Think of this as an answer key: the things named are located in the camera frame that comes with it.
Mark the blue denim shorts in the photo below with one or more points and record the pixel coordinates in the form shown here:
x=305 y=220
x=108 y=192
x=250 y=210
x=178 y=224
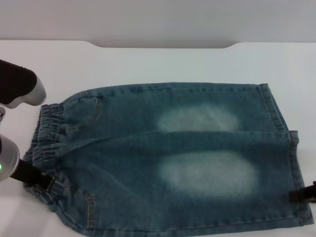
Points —
x=148 y=148

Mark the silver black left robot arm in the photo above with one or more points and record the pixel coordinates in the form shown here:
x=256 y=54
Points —
x=17 y=84

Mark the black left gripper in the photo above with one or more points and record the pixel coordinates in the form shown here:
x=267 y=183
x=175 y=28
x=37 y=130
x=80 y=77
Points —
x=30 y=175

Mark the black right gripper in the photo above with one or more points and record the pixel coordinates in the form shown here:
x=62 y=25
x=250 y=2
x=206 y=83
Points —
x=314 y=193

